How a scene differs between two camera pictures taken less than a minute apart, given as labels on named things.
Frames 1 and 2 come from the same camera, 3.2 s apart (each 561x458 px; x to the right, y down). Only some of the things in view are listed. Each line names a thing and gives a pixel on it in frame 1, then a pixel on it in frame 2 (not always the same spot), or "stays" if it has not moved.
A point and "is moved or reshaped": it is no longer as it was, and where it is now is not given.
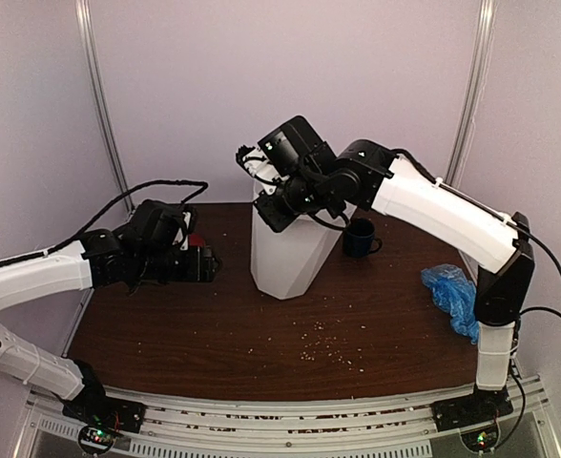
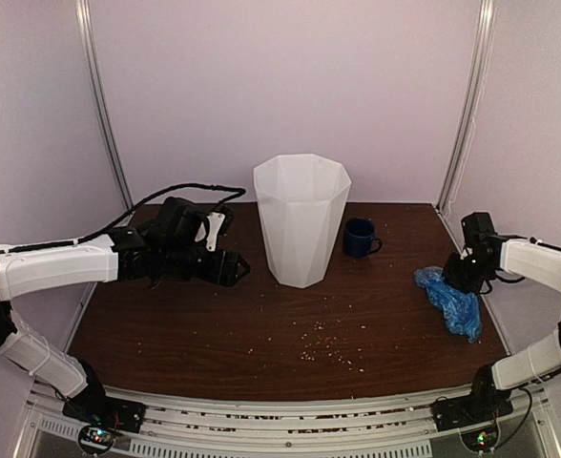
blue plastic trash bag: x=456 y=296 is moved or reshaped
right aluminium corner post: x=465 y=130 stays
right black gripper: x=278 y=218 to x=449 y=276
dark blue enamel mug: x=359 y=238 stays
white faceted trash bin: x=293 y=261 is moved or reshaped
